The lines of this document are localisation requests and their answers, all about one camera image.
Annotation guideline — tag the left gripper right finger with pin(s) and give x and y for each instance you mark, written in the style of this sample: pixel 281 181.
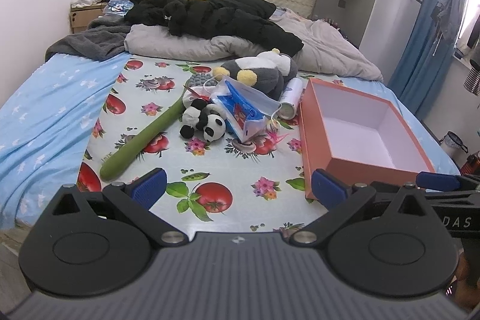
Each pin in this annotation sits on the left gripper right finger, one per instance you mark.
pixel 345 205

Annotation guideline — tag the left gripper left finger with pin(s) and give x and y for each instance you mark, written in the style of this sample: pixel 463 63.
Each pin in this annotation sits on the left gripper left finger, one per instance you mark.
pixel 133 201

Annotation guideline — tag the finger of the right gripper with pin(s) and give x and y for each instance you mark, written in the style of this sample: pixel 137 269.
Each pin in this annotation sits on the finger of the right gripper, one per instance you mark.
pixel 437 182

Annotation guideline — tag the small panda plush toy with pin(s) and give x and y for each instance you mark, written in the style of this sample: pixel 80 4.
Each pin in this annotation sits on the small panda plush toy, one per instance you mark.
pixel 203 117

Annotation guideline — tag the blue tissue pack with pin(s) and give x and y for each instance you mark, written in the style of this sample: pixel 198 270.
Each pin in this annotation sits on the blue tissue pack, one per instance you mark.
pixel 244 120

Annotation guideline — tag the small trash bin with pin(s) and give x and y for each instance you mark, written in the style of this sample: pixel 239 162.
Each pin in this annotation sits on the small trash bin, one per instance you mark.
pixel 453 145

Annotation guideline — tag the green plush toothbrush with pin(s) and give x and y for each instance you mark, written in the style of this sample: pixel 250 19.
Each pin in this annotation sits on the green plush toothbrush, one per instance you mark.
pixel 120 161

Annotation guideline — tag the orange cardboard box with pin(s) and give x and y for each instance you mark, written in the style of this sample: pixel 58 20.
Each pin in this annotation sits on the orange cardboard box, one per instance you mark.
pixel 356 137

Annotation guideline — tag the floral plastic table cover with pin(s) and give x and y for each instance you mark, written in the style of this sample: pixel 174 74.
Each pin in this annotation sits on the floral plastic table cover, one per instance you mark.
pixel 222 185

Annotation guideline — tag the white spray can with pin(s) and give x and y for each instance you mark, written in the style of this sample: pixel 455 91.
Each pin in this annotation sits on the white spray can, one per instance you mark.
pixel 290 98

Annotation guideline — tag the blue curtain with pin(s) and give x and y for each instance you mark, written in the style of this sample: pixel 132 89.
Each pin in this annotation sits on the blue curtain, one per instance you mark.
pixel 422 69

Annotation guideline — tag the light blue bed sheet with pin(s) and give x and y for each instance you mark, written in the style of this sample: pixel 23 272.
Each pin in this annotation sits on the light blue bed sheet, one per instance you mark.
pixel 45 128

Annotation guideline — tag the red packet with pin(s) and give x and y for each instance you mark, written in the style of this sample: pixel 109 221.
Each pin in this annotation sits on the red packet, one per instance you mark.
pixel 194 92

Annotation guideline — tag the large penguin plush toy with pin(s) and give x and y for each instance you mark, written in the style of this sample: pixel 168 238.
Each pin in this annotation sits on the large penguin plush toy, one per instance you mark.
pixel 268 72

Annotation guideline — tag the grey duvet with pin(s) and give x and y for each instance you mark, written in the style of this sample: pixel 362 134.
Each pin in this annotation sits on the grey duvet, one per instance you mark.
pixel 325 50

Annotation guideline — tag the dark grey blanket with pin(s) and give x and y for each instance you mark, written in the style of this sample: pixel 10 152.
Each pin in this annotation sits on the dark grey blanket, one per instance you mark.
pixel 103 39

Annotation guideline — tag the cardboard box nightstand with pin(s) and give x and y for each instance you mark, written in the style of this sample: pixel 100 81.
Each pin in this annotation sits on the cardboard box nightstand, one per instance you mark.
pixel 80 17

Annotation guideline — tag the blue patterned item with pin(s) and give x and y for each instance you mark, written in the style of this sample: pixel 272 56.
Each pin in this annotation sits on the blue patterned item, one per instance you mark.
pixel 118 7

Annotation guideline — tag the black jacket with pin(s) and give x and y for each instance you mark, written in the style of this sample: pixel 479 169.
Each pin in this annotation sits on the black jacket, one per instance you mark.
pixel 247 19

